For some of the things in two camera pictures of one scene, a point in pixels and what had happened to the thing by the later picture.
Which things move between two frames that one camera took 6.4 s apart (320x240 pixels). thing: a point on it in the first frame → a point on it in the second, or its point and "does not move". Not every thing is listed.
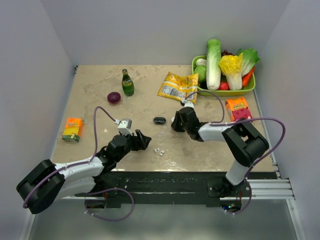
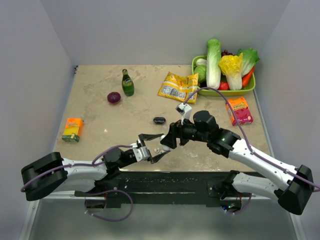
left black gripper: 140,141 → 147,138
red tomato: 223,86 does not move
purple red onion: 114,97 does not move
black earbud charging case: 159,120 does not move
